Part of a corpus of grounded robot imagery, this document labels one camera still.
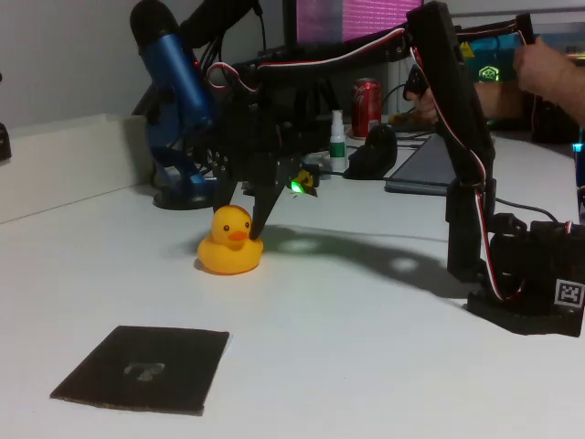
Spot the black object at ledge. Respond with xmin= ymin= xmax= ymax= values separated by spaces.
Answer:
xmin=0 ymin=122 xmax=13 ymax=162

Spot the yellow handled tool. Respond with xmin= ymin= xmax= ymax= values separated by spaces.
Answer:
xmin=389 ymin=112 xmax=435 ymax=127

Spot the black computer monitor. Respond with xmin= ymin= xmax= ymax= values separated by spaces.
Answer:
xmin=282 ymin=0 xmax=426 ymax=51

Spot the computer case with lights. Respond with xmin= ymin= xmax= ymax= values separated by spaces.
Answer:
xmin=459 ymin=34 xmax=585 ymax=120

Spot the white raised ledge board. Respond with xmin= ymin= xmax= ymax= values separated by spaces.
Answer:
xmin=0 ymin=113 xmax=154 ymax=225

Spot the blue microphone on stand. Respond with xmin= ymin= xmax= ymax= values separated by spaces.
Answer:
xmin=130 ymin=0 xmax=233 ymax=211

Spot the grey flat laptop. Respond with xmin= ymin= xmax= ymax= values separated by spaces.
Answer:
xmin=384 ymin=134 xmax=458 ymax=197

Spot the white fiducial tag sticker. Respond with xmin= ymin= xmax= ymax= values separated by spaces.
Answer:
xmin=555 ymin=279 xmax=585 ymax=308

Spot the red soda can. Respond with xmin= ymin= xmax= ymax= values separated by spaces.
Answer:
xmin=350 ymin=77 xmax=383 ymax=139

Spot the person's left forearm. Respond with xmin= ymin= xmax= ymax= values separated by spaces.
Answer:
xmin=538 ymin=63 xmax=585 ymax=127

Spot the white spray bottle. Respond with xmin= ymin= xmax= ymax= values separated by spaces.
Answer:
xmin=329 ymin=109 xmax=348 ymax=173

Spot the black microphone cable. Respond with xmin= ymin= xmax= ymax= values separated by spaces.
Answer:
xmin=255 ymin=0 xmax=270 ymax=56

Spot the black square pad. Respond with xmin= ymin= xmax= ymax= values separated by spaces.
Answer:
xmin=49 ymin=325 xmax=230 ymax=417

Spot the yellow rubber duck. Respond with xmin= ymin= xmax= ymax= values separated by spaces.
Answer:
xmin=196 ymin=204 xmax=265 ymax=276

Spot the black computer mouse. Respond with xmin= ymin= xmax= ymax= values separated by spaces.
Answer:
xmin=342 ymin=123 xmax=399 ymax=180

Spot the black tripod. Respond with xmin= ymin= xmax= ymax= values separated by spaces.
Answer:
xmin=294 ymin=72 xmax=342 ymax=134

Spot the black power cable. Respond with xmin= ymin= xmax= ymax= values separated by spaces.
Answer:
xmin=495 ymin=195 xmax=558 ymax=221

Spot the person's left hand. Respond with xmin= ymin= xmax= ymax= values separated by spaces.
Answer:
xmin=512 ymin=36 xmax=573 ymax=95

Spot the person's right hand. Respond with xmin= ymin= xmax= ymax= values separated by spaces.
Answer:
xmin=409 ymin=86 xmax=441 ymax=123

